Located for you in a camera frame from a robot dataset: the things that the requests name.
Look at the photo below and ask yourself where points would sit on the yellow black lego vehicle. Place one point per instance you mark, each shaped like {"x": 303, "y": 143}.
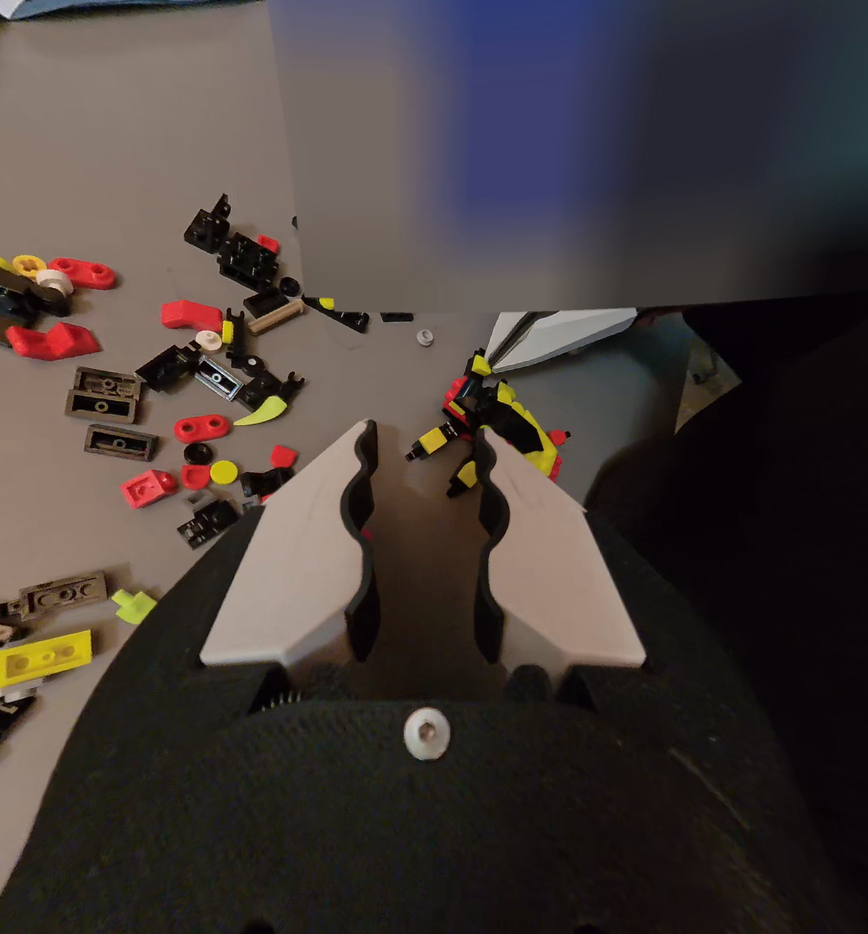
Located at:
{"x": 511, "y": 419}

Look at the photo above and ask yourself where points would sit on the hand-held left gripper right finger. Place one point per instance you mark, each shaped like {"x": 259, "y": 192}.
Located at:
{"x": 565, "y": 584}

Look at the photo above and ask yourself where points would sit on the person's dark knit sweater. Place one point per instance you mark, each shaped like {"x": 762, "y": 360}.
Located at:
{"x": 770, "y": 584}

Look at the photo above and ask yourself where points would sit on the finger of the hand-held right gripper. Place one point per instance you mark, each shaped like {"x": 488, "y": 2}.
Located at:
{"x": 511, "y": 325}
{"x": 573, "y": 339}

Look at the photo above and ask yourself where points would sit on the pile of lego pieces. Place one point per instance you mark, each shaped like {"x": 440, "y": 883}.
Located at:
{"x": 186, "y": 365}

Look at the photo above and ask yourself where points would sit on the lego instruction booklet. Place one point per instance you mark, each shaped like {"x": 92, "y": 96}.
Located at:
{"x": 113, "y": 6}

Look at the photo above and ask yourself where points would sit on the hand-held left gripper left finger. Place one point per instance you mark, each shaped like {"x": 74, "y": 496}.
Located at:
{"x": 295, "y": 569}

